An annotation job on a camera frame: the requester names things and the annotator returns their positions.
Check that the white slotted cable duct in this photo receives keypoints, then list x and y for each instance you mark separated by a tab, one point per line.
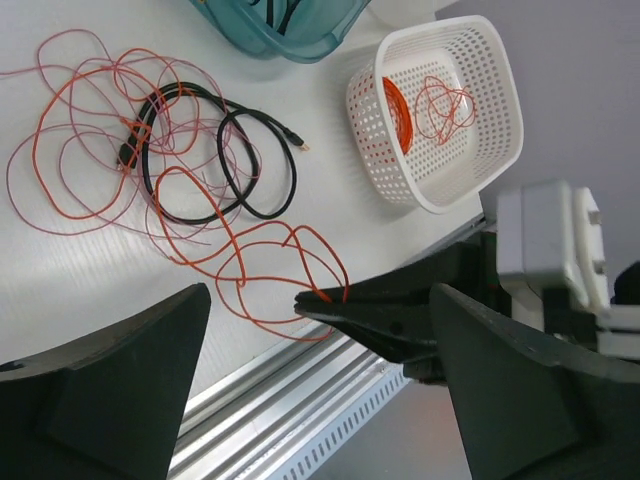
342	417

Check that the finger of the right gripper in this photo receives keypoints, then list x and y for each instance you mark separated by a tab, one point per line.
458	266
400	335

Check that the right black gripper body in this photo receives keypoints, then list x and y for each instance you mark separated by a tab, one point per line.
476	345

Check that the teal transparent plastic tray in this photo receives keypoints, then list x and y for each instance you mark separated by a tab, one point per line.
302	31

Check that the aluminium mounting rail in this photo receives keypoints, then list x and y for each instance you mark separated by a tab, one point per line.
240	427

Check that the white perforated plastic basket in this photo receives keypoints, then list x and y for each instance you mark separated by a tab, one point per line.
435	113

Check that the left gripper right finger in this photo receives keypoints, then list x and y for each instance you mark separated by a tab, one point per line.
588	429

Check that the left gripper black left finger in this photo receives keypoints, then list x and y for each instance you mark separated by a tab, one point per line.
107	405

